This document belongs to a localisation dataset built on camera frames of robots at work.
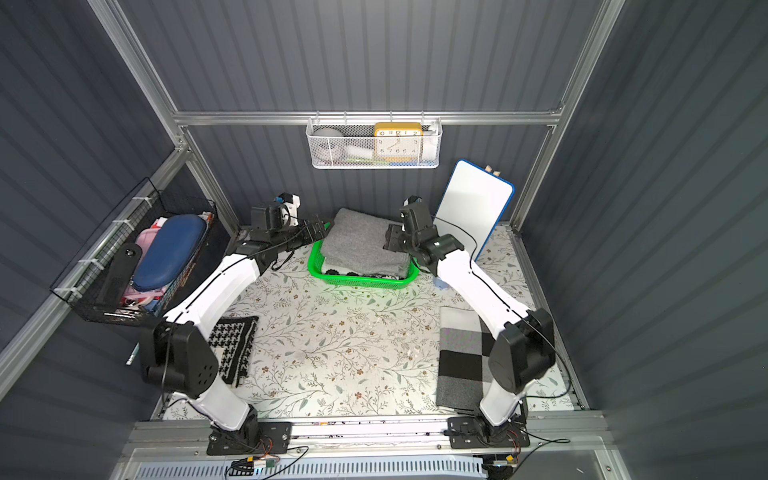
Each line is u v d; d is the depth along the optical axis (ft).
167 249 2.20
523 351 1.44
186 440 2.48
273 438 2.41
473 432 2.21
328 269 3.35
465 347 2.84
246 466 2.37
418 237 2.02
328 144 2.75
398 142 2.92
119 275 2.11
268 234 2.15
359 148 2.99
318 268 3.33
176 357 1.45
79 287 1.97
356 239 3.36
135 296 2.15
